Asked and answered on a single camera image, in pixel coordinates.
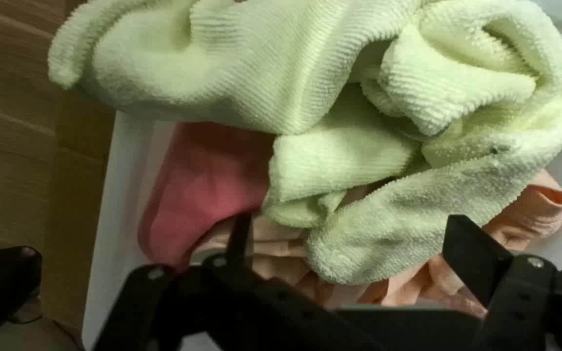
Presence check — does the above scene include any brown cardboard box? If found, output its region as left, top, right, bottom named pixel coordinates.
left=35, top=90, right=119, bottom=333

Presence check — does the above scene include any black stand base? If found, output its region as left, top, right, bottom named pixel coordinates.
left=0, top=244, right=43, bottom=347

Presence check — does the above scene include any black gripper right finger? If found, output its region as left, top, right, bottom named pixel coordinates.
left=441, top=213, right=562, bottom=351

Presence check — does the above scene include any pale yellow terry towel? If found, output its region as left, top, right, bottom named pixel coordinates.
left=45, top=0, right=562, bottom=287

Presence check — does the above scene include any peach t-shirt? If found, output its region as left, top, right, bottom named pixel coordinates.
left=189, top=168, right=562, bottom=320

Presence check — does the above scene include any pink cloth garment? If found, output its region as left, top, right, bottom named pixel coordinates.
left=137, top=121, right=273, bottom=271

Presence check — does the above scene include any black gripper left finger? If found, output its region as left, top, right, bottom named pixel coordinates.
left=92, top=213, right=386, bottom=351

